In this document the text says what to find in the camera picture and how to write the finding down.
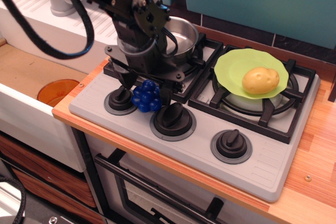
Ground black burner grate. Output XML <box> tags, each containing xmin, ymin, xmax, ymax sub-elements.
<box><xmin>188</xmin><ymin>45</ymin><xmax>320</xmax><ymax>144</ymax></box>
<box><xmin>103</xmin><ymin>33</ymin><xmax>223</xmax><ymax>104</ymax></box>

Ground light green plastic plate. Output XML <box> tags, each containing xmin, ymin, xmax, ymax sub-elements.
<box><xmin>214</xmin><ymin>48</ymin><xmax>289</xmax><ymax>99</ymax></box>

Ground black middle stove knob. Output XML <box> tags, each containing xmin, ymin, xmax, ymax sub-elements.
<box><xmin>150</xmin><ymin>102</ymin><xmax>197</xmax><ymax>142</ymax></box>

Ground stainless steel pot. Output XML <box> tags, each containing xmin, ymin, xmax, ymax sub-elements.
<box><xmin>165</xmin><ymin>16</ymin><xmax>198</xmax><ymax>66</ymax></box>

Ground black left burner grate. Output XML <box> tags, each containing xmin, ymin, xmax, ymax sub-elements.
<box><xmin>103</xmin><ymin>33</ymin><xmax>223</xmax><ymax>104</ymax></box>

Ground white toy sink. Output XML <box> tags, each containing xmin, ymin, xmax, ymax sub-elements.
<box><xmin>1</xmin><ymin>0</ymin><xmax>117</xmax><ymax>172</ymax></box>

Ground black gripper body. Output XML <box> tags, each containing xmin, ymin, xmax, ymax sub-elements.
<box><xmin>104</xmin><ymin>42</ymin><xmax>185</xmax><ymax>93</ymax></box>

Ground black stove knob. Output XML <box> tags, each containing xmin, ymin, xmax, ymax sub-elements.
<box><xmin>104</xmin><ymin>86</ymin><xmax>137</xmax><ymax>116</ymax></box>
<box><xmin>211</xmin><ymin>129</ymin><xmax>253</xmax><ymax>165</ymax></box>
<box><xmin>150</xmin><ymin>102</ymin><xmax>197</xmax><ymax>142</ymax></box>

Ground black braided cable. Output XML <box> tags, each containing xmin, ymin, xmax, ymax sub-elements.
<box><xmin>0</xmin><ymin>0</ymin><xmax>95</xmax><ymax>60</ymax></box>

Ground yellow toy potato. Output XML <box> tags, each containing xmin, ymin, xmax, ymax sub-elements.
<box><xmin>242</xmin><ymin>67</ymin><xmax>279</xmax><ymax>94</ymax></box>

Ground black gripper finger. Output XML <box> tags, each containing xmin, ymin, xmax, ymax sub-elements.
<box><xmin>116</xmin><ymin>71</ymin><xmax>137</xmax><ymax>90</ymax></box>
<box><xmin>159</xmin><ymin>82</ymin><xmax>173</xmax><ymax>105</ymax></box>

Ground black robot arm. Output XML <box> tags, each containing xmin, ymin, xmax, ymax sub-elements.
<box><xmin>71</xmin><ymin>0</ymin><xmax>184</xmax><ymax>105</ymax></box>

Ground grey toy stove top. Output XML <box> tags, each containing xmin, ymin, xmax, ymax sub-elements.
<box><xmin>69</xmin><ymin>45</ymin><xmax>320</xmax><ymax>202</ymax></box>

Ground black right burner grate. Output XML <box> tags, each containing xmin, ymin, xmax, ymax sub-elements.
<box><xmin>188</xmin><ymin>45</ymin><xmax>320</xmax><ymax>144</ymax></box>

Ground black left stove knob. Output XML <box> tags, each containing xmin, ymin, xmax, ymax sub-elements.
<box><xmin>104</xmin><ymin>86</ymin><xmax>137</xmax><ymax>116</ymax></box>

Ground blue toy blueberry cluster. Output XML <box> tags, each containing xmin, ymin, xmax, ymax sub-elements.
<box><xmin>131</xmin><ymin>80</ymin><xmax>162</xmax><ymax>113</ymax></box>

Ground wooden drawer fronts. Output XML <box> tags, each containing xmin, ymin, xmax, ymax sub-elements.
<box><xmin>1</xmin><ymin>132</ymin><xmax>104</xmax><ymax>223</ymax></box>

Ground grey toy faucet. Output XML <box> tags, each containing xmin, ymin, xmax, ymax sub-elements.
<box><xmin>50</xmin><ymin>0</ymin><xmax>76</xmax><ymax>17</ymax></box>

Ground black right stove knob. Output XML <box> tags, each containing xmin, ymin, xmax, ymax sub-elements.
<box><xmin>211</xmin><ymin>129</ymin><xmax>253</xmax><ymax>165</ymax></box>

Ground oven door with black handle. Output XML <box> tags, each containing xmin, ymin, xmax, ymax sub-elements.
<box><xmin>94</xmin><ymin>148</ymin><xmax>266</xmax><ymax>224</ymax></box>

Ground orange plastic cup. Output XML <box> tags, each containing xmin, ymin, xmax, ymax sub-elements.
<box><xmin>37</xmin><ymin>79</ymin><xmax>79</xmax><ymax>107</ymax></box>

